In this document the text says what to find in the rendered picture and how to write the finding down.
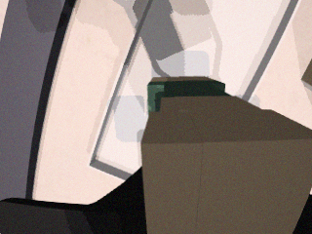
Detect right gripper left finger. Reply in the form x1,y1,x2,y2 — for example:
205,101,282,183
0,167,147,234

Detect grey shallow rectangular tray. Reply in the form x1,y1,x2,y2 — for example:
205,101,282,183
87,0,301,181

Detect brown rectangular block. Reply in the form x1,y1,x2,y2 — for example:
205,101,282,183
301,59,312,86
140,76,312,234

